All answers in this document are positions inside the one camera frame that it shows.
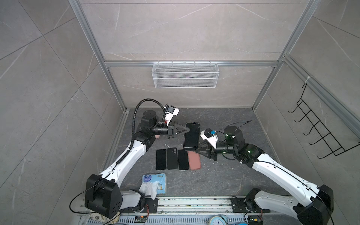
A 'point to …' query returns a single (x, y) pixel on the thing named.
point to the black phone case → (172, 158)
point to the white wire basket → (185, 75)
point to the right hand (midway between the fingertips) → (199, 148)
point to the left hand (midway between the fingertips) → (189, 130)
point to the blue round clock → (221, 220)
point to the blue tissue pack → (153, 184)
